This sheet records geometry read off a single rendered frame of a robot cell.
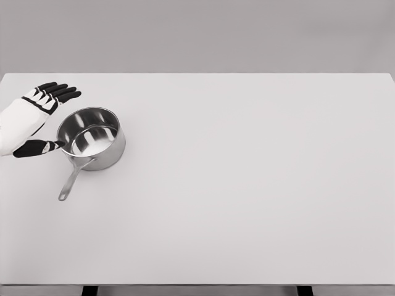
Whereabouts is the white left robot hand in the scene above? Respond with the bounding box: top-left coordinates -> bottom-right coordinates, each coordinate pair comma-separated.
0,81 -> 82,159

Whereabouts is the steel saucepan with long handle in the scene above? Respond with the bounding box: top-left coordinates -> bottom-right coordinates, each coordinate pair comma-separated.
56,107 -> 127,202

